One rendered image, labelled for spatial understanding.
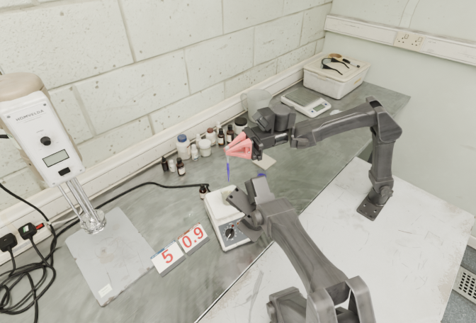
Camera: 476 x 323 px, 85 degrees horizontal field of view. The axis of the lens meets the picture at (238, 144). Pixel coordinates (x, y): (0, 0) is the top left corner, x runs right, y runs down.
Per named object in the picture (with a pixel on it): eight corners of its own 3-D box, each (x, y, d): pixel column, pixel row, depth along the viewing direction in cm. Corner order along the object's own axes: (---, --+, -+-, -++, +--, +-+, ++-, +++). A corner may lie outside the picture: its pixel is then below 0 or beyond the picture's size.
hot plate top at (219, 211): (248, 209, 91) (248, 207, 91) (215, 221, 88) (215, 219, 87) (234, 185, 100) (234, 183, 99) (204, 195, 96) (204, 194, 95)
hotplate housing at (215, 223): (258, 239, 91) (259, 226, 86) (223, 253, 87) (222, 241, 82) (233, 193, 107) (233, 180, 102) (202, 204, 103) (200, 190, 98)
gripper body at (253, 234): (235, 227, 74) (241, 224, 67) (257, 200, 78) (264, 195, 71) (253, 243, 73) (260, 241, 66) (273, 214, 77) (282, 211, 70)
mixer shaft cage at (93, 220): (111, 224, 80) (79, 166, 64) (88, 239, 76) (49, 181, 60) (102, 212, 83) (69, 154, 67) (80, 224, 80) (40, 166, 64)
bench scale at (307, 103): (312, 120, 148) (313, 112, 145) (278, 101, 164) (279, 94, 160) (331, 108, 157) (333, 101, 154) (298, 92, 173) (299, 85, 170)
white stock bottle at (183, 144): (180, 161, 121) (176, 142, 114) (176, 153, 126) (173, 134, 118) (193, 157, 123) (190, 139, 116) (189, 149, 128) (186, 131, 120)
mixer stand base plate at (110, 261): (161, 260, 85) (161, 258, 85) (101, 309, 75) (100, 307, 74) (119, 207, 102) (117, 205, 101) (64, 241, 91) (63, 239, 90)
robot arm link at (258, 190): (236, 185, 71) (243, 174, 60) (265, 178, 73) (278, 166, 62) (248, 229, 67) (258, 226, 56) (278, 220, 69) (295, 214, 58)
